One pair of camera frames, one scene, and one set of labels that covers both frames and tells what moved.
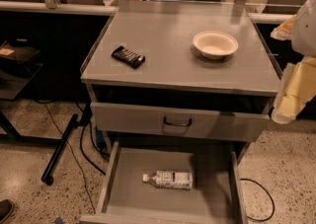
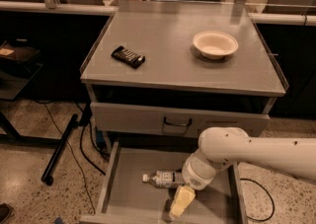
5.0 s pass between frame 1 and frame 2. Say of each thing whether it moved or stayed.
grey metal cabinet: stayed
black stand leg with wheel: stayed
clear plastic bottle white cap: stayed
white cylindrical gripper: moved
